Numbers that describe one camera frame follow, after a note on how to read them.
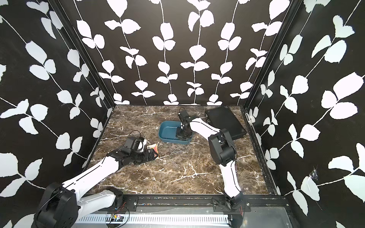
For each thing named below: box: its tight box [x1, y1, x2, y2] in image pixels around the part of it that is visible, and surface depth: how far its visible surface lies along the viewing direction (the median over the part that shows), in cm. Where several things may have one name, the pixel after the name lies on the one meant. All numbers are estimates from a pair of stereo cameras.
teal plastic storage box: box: [158, 120, 194, 144], surface depth 102 cm
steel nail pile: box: [167, 144, 189, 170], surface depth 95 cm
